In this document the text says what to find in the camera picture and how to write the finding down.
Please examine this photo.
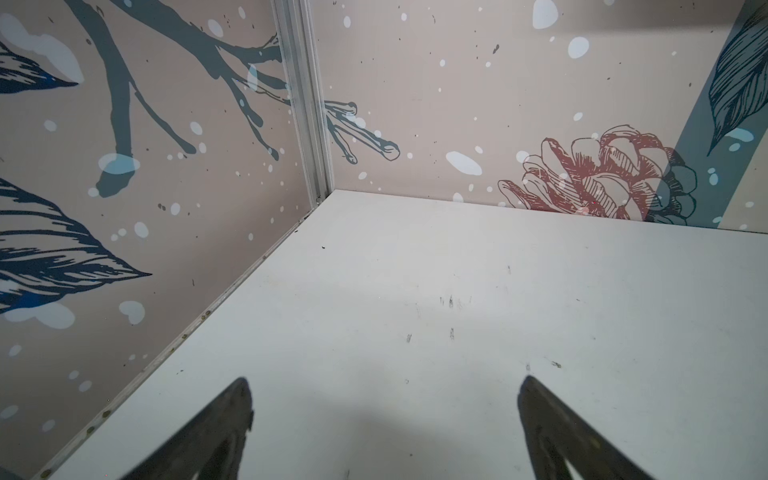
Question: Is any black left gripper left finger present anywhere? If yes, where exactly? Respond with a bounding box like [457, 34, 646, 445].
[123, 377, 254, 480]

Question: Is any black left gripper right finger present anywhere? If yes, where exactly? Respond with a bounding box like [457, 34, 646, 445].
[517, 375, 652, 480]

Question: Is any aluminium frame corner post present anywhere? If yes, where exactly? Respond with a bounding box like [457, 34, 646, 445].
[272, 0, 334, 208]

